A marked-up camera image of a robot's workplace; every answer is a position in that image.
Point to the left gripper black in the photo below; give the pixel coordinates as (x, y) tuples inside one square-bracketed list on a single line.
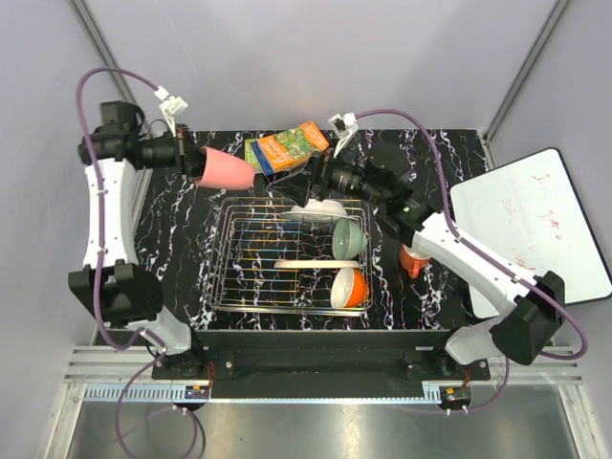
[(188, 153)]

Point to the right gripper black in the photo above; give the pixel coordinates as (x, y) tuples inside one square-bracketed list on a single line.
[(298, 185)]

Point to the white paper plate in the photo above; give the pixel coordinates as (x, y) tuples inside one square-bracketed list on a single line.
[(316, 212)]

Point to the pink plastic cup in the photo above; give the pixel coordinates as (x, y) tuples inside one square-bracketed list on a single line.
[(224, 171)]

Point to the pale green ceramic bowl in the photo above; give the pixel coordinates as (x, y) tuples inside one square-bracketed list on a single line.
[(349, 240)]

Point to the pink cream floral plate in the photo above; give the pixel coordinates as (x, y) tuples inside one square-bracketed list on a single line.
[(315, 264)]

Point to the orange bowl white inside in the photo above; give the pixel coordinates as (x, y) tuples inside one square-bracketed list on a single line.
[(349, 289)]

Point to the orange ceramic mug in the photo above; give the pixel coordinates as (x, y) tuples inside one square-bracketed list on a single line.
[(413, 261)]

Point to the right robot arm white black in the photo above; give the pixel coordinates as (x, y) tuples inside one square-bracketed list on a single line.
[(528, 304)]

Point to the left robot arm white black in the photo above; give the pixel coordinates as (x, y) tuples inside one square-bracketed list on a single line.
[(111, 284)]

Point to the blue book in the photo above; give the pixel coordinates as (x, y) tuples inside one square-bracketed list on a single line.
[(262, 158)]

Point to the green book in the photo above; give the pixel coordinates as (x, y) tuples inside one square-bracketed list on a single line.
[(249, 154)]

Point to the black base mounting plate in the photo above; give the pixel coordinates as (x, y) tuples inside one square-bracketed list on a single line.
[(309, 365)]

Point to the white dry erase board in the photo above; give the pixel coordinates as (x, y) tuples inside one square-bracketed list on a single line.
[(529, 211)]

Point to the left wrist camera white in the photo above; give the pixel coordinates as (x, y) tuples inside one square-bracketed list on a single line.
[(171, 107)]

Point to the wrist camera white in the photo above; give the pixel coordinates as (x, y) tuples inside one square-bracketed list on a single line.
[(345, 127), (171, 107)]

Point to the steel wire dish rack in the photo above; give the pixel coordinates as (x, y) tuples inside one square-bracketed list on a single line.
[(251, 236)]

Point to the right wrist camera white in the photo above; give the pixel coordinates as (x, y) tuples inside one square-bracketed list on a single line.
[(345, 127)]

